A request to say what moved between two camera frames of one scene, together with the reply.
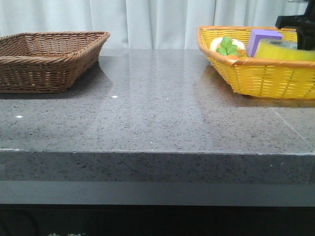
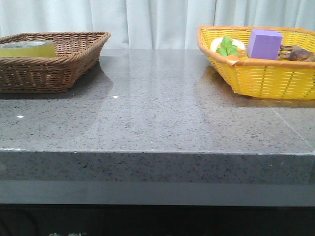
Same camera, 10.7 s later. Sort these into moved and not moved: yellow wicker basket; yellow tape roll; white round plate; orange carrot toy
Moved: yellow tape roll
Not moved: yellow wicker basket; orange carrot toy; white round plate
